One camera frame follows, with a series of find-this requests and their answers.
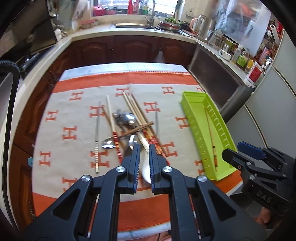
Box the white ceramic soup spoon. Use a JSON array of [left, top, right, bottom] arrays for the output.
[[137, 132, 151, 184]]

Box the steel kitchen sink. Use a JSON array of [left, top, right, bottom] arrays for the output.
[[110, 23, 154, 29]]

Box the white electric kettle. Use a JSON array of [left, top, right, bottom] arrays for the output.
[[189, 15, 216, 39]]

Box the steel countertop oven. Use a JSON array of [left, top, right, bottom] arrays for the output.
[[188, 44, 255, 122]]

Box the red labelled jar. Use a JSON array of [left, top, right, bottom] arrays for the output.
[[246, 62, 264, 86]]

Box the wooden handled small spoon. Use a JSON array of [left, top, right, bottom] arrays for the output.
[[101, 121, 154, 149]]

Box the steel basin with vegetables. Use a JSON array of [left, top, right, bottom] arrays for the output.
[[159, 16, 181, 32]]

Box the orange beige H-pattern cloth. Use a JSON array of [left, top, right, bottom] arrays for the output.
[[32, 70, 205, 215]]

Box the white bowl on counter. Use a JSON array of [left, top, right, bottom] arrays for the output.
[[218, 49, 232, 61]]

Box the bamboo chopstick red band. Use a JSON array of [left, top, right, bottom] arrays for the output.
[[106, 95, 122, 163]]

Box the person right hand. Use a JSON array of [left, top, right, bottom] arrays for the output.
[[256, 207, 281, 230]]

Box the green plastic utensil tray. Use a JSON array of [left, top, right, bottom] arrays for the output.
[[181, 91, 237, 181]]

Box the green oil bottle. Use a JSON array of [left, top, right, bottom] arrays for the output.
[[236, 50, 249, 68]]

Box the steel kitchen faucet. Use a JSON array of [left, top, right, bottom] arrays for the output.
[[147, 0, 156, 27]]

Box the bamboo chopstick red end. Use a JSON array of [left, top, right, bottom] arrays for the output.
[[121, 91, 150, 144]]

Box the dark wood long chopstick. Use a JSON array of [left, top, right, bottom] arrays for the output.
[[130, 93, 170, 166]]

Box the black cable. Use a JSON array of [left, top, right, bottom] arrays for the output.
[[0, 60, 22, 230]]

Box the bamboo chopstick patterned end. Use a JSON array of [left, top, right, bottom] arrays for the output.
[[125, 92, 167, 160]]

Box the steel fork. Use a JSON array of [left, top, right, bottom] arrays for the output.
[[112, 109, 128, 133]]

